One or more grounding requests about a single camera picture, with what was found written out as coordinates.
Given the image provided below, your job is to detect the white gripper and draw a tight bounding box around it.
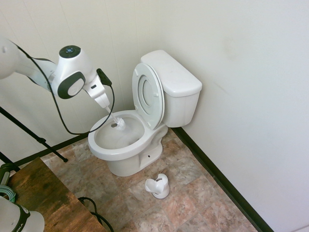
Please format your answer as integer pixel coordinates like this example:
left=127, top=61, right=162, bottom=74
left=84, top=73, right=112, bottom=109

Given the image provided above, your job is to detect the white toilet seat cover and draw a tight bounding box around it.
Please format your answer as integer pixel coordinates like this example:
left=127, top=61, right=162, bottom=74
left=140, top=63, right=166, bottom=129

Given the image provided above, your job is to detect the white toilet brush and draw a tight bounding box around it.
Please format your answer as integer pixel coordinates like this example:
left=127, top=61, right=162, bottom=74
left=104, top=105, right=127, bottom=132

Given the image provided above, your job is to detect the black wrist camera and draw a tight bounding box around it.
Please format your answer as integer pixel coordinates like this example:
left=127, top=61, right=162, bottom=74
left=96, top=68, right=113, bottom=87

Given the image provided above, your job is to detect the white toilet seat ring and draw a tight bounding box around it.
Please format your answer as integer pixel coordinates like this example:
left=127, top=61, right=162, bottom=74
left=132, top=63, right=164, bottom=130

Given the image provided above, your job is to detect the white toilet bowl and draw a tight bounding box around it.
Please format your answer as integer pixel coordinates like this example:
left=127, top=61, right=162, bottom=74
left=87, top=110, right=169, bottom=177

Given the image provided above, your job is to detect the thick black power cable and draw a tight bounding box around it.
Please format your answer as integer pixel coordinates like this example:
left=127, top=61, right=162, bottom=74
left=77, top=196, right=115, bottom=232

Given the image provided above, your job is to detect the black rubber baseboard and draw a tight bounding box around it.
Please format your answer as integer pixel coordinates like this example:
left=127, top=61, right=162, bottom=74
left=171, top=127, right=275, bottom=232
left=14, top=131, right=90, bottom=168

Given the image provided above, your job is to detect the white toilet tank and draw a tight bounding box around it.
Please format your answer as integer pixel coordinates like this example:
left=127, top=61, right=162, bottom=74
left=163, top=87, right=202, bottom=129

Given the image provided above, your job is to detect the coiled green cable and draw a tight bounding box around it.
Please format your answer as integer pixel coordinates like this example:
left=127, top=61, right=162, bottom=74
left=0, top=185, right=17, bottom=203

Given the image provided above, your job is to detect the black camera cable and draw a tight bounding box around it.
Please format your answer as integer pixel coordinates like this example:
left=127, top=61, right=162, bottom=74
left=16, top=45, right=116, bottom=135

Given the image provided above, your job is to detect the white toilet brush holder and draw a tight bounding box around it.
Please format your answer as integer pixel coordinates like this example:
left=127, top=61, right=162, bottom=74
left=144, top=172, right=170, bottom=200

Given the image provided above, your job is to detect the black camera tripod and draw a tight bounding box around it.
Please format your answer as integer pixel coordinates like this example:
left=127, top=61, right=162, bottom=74
left=0, top=106, right=69, bottom=173

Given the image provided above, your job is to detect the white toilet tank lid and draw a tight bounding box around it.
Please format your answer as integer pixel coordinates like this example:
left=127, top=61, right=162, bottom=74
left=140, top=50, right=203, bottom=98

